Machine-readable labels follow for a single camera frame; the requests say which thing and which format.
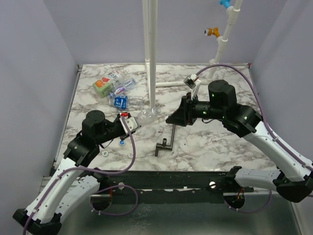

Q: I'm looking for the clear plastic bottle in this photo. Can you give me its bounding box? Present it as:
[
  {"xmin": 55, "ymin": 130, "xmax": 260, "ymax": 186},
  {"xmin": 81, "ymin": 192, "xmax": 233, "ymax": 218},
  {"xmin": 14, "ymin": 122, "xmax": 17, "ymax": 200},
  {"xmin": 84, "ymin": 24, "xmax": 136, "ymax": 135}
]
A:
[{"xmin": 135, "ymin": 107, "xmax": 161, "ymax": 127}]

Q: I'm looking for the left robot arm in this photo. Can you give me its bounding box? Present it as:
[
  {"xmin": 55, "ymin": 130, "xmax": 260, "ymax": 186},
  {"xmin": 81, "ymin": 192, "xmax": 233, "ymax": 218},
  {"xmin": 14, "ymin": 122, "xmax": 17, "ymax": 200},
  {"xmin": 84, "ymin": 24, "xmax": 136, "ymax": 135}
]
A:
[{"xmin": 13, "ymin": 110, "xmax": 140, "ymax": 235}]

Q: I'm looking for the blue label plastic bottle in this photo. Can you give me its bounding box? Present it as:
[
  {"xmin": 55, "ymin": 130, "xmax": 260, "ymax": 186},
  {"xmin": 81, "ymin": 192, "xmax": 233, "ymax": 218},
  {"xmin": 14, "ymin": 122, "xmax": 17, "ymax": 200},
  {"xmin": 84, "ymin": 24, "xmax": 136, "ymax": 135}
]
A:
[{"xmin": 109, "ymin": 95, "xmax": 145, "ymax": 110}]

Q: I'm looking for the green orange label bottle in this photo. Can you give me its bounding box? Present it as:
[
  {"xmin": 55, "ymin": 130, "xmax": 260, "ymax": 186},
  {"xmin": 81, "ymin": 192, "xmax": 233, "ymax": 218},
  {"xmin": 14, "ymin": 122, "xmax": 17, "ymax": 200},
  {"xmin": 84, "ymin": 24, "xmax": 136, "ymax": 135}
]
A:
[{"xmin": 92, "ymin": 77, "xmax": 114, "ymax": 97}]

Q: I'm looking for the purple label plastic bottle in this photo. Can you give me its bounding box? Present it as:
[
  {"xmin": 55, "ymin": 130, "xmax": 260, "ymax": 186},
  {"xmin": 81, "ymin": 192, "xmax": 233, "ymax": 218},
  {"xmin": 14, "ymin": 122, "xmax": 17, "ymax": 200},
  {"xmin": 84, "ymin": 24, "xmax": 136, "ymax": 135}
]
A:
[{"xmin": 109, "ymin": 78, "xmax": 136, "ymax": 98}]

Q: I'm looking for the orange nozzle fitting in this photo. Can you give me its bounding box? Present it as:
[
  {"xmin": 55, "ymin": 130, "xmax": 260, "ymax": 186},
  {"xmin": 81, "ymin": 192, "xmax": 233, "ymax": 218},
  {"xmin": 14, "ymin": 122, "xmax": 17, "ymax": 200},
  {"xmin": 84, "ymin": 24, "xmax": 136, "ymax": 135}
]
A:
[{"xmin": 204, "ymin": 27, "xmax": 220, "ymax": 38}]

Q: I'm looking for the white PVC pipe stand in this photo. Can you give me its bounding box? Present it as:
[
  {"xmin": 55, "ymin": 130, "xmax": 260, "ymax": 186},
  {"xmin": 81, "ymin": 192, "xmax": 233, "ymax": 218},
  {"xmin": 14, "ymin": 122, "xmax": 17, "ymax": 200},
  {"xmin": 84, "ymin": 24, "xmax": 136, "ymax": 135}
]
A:
[{"xmin": 142, "ymin": 0, "xmax": 183, "ymax": 109}]

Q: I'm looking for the white PVC pipe tree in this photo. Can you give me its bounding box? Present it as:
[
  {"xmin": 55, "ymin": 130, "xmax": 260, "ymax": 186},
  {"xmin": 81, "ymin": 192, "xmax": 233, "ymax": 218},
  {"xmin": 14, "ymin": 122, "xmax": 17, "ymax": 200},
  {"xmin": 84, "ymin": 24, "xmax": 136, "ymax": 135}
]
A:
[{"xmin": 210, "ymin": 0, "xmax": 243, "ymax": 65}]

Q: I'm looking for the blue pipe fitting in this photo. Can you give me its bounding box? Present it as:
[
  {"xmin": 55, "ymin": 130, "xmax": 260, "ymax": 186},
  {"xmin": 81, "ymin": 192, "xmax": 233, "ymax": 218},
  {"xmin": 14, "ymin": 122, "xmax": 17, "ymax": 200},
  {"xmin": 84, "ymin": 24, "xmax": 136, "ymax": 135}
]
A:
[{"xmin": 219, "ymin": 0, "xmax": 231, "ymax": 9}]

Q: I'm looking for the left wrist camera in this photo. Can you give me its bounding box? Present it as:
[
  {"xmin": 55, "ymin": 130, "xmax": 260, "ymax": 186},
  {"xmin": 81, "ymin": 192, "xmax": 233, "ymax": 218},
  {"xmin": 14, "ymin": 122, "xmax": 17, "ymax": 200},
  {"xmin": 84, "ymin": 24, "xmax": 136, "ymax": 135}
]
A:
[{"xmin": 119, "ymin": 112, "xmax": 140, "ymax": 133}]

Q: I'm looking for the dark metal faucet handle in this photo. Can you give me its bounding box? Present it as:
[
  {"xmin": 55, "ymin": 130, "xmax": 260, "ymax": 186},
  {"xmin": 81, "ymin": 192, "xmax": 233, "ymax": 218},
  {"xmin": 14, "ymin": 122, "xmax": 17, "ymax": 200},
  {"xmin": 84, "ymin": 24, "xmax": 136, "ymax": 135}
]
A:
[{"xmin": 155, "ymin": 123, "xmax": 177, "ymax": 157}]

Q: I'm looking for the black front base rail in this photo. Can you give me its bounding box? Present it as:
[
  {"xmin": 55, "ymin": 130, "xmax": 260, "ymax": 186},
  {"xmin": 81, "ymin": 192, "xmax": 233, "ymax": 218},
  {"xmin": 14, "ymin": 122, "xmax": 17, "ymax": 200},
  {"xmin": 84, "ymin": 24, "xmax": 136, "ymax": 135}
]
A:
[{"xmin": 48, "ymin": 167, "xmax": 282, "ymax": 205}]

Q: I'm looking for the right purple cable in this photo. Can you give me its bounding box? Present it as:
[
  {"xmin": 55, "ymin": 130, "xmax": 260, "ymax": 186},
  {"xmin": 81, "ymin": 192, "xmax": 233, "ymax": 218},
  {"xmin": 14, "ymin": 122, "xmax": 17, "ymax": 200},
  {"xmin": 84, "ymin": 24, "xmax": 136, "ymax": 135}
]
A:
[{"xmin": 195, "ymin": 63, "xmax": 313, "ymax": 213}]

